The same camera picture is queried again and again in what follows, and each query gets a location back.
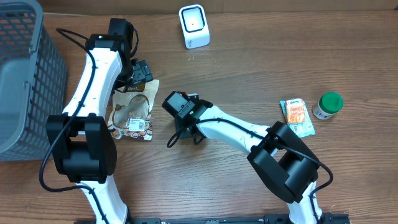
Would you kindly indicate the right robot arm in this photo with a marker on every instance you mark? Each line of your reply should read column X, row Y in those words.
column 286, row 166

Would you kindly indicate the teal orange soup packet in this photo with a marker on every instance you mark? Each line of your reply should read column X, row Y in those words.
column 301, row 129

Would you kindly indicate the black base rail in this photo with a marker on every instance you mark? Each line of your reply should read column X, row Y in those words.
column 327, row 218

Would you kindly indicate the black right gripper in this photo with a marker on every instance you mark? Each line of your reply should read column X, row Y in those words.
column 182, row 125

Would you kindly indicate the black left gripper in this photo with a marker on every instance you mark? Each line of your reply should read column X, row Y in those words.
column 140, row 73

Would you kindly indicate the white barcode scanner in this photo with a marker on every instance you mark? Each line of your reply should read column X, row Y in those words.
column 194, row 26

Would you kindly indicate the orange Kleenex tissue pack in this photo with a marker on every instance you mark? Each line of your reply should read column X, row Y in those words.
column 295, row 111

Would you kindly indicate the green white cup container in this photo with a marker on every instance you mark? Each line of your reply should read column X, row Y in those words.
column 328, row 105

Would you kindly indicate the white brown snack bag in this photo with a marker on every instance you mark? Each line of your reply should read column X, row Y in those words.
column 131, row 113

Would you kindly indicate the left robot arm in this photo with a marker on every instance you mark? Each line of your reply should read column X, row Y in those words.
column 81, row 144

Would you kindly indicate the grey plastic mesh basket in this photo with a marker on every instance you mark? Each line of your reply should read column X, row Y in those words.
column 33, row 81

